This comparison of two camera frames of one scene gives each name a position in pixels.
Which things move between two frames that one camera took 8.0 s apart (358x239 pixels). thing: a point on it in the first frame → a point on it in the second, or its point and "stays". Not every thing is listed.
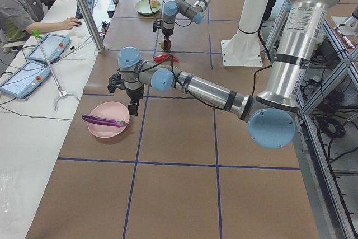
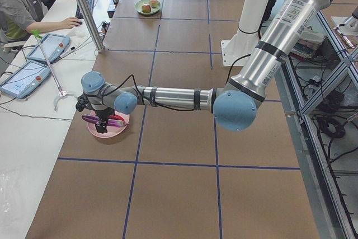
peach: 154,3 stays
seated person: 22,6 stays
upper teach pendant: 53,45 stays
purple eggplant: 104,121 stays
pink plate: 111,110 stays
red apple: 165,45 → 146,8
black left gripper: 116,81 → 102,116
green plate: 142,6 stays
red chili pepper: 159,59 → 116,117
